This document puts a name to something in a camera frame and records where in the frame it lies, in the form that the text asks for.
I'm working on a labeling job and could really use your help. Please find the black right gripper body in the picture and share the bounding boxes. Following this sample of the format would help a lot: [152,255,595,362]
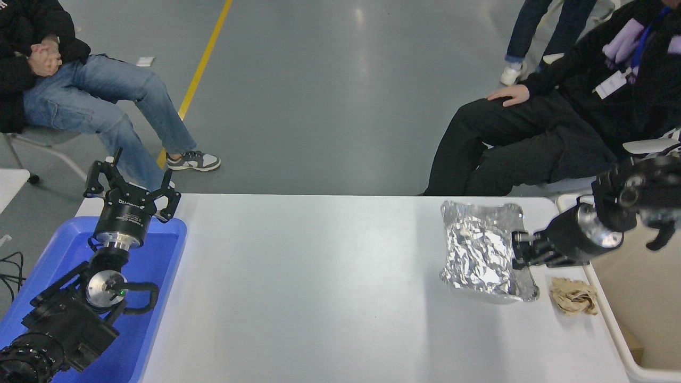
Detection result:
[534,206,600,266]

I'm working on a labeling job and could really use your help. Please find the large pale bin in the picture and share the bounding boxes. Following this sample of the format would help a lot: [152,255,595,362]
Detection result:
[555,193,681,383]

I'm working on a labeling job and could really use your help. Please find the silver foil tray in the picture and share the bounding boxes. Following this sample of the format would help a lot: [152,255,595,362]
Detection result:
[439,200,541,304]

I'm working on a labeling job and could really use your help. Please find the seated person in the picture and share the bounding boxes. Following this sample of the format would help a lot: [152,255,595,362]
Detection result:
[422,0,681,197]
[0,0,222,192]

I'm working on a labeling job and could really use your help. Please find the crumpled tan paper ball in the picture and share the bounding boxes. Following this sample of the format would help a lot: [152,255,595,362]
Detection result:
[549,277,600,318]

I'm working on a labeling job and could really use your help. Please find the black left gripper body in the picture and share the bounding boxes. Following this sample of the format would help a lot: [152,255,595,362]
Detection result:
[95,184,161,244]

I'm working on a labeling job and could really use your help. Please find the standing person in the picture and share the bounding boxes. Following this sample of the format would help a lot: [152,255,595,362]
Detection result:
[500,0,600,87]

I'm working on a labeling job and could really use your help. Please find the grey metal chair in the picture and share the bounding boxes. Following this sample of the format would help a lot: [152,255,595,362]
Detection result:
[0,123,99,185]

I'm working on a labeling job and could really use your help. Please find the person's left hand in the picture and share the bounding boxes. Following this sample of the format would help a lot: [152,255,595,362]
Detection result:
[31,34,63,60]

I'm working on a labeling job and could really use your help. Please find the black cables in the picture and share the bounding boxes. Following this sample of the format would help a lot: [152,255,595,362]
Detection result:
[0,249,25,303]

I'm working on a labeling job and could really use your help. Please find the white side table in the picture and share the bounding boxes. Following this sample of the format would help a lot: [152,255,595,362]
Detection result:
[0,169,31,213]

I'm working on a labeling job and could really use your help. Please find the blue plastic tray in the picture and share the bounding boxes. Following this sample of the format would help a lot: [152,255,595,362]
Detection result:
[0,215,188,383]

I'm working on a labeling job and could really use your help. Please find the white badge card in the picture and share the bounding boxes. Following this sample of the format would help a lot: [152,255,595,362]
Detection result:
[592,69,629,101]

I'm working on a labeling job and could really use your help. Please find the person's right hand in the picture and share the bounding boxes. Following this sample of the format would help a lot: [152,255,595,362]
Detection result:
[27,51,64,77]
[486,84,531,109]

